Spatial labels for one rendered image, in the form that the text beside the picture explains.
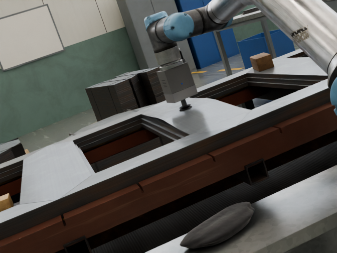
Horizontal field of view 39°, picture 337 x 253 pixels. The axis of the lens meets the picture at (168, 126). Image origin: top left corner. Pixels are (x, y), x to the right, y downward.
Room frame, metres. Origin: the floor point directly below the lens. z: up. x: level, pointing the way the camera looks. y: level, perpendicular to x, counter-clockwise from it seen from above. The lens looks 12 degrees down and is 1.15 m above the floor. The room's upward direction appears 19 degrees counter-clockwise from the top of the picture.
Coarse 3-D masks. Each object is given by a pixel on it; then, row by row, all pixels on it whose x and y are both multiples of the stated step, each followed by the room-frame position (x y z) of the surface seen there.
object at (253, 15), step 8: (256, 8) 4.73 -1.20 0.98; (240, 16) 4.83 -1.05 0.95; (248, 16) 4.48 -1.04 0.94; (256, 16) 4.37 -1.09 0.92; (264, 16) 4.30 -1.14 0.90; (232, 24) 4.75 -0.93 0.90; (240, 24) 4.64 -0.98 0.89; (264, 24) 5.30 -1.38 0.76; (216, 32) 5.03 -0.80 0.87; (264, 32) 5.32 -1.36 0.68; (216, 40) 5.06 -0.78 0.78; (224, 48) 5.05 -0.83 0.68; (272, 48) 5.31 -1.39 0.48; (224, 56) 5.03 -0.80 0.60; (272, 56) 5.31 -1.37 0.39; (224, 64) 5.05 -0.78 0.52; (240, 104) 5.04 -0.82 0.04
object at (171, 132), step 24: (192, 96) 1.76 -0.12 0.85; (216, 96) 1.77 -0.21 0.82; (312, 96) 1.15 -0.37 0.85; (144, 120) 1.66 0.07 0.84; (264, 120) 1.12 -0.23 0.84; (96, 144) 1.66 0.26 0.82; (216, 144) 1.09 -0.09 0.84; (144, 168) 1.05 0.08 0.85; (168, 168) 1.06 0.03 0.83; (96, 192) 1.02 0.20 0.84; (24, 216) 0.99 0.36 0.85; (48, 216) 1.00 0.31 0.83
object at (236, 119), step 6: (240, 114) 1.20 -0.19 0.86; (246, 114) 1.18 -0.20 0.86; (228, 120) 1.18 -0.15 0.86; (234, 120) 1.16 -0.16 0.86; (240, 120) 1.14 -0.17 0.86; (210, 126) 1.18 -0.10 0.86; (216, 126) 1.16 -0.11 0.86; (222, 126) 1.14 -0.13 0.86; (198, 132) 1.17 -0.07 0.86; (204, 132) 1.15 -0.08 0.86
